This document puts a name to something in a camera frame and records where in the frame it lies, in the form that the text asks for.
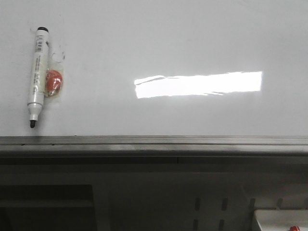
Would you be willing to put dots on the red magnet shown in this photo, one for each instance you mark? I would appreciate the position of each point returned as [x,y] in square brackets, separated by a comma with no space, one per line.
[54,83]

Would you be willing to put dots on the white black-tipped whiteboard marker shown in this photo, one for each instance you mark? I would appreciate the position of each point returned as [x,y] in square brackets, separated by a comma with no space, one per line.
[39,69]

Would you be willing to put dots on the white whiteboard surface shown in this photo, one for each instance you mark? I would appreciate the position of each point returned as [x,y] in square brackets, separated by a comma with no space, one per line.
[160,67]

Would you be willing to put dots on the white slotted metal rack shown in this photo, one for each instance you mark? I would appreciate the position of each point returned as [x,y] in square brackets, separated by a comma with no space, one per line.
[165,201]

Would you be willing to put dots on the white box with red object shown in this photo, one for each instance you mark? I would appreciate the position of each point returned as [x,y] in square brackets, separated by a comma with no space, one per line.
[280,220]

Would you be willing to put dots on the grey aluminium whiteboard frame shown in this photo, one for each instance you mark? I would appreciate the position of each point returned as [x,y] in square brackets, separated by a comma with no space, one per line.
[49,150]

